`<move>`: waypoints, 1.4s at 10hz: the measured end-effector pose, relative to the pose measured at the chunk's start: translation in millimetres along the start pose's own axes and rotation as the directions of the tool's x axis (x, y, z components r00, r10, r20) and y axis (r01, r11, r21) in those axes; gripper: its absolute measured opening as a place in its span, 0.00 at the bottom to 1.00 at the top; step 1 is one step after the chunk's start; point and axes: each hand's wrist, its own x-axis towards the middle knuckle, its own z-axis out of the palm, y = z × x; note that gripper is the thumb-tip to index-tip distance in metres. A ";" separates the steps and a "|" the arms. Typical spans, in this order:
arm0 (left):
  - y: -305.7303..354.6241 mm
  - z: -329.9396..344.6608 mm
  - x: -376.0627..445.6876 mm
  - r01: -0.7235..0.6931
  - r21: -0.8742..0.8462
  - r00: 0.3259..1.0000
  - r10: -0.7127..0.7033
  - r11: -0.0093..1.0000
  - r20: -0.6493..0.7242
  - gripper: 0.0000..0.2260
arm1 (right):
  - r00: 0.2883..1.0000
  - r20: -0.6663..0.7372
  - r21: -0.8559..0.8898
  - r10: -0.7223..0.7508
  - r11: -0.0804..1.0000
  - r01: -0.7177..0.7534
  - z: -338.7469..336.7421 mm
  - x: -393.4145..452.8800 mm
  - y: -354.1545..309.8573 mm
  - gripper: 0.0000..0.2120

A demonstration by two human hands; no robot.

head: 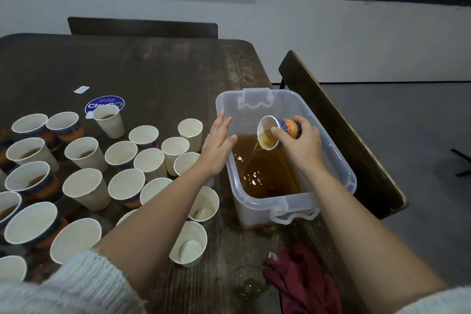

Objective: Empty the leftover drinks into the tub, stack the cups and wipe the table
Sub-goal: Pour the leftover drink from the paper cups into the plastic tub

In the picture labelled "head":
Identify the person's left hand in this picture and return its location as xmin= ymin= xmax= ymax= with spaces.
xmin=197 ymin=111 xmax=238 ymax=177

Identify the person's right hand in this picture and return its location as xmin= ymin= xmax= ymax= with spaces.
xmin=270 ymin=115 xmax=325 ymax=175

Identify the white paper cup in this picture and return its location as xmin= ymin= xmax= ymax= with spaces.
xmin=161 ymin=136 xmax=190 ymax=177
xmin=177 ymin=118 xmax=204 ymax=153

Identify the orange blue patterned paper cup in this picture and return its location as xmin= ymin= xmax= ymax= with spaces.
xmin=256 ymin=115 xmax=303 ymax=151

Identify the clear plastic storage bin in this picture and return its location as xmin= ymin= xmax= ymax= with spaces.
xmin=215 ymin=88 xmax=358 ymax=228

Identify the group of paper cups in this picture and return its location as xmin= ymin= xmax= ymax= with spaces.
xmin=0 ymin=104 xmax=203 ymax=285

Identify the person's left forearm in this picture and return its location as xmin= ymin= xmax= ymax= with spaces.
xmin=0 ymin=166 xmax=222 ymax=314

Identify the person's right forearm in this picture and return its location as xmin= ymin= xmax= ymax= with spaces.
xmin=298 ymin=163 xmax=471 ymax=314

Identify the dark wooden chair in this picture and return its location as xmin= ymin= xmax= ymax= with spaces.
xmin=68 ymin=16 xmax=219 ymax=39
xmin=278 ymin=50 xmax=409 ymax=220

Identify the dark wooden table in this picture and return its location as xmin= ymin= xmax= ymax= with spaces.
xmin=0 ymin=33 xmax=369 ymax=314

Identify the round blue sticker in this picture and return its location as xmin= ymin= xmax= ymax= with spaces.
xmin=84 ymin=95 xmax=126 ymax=118

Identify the dark red cloth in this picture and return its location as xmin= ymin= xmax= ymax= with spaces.
xmin=262 ymin=244 xmax=343 ymax=314

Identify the round white side table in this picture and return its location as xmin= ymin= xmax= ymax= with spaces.
xmin=450 ymin=148 xmax=471 ymax=179

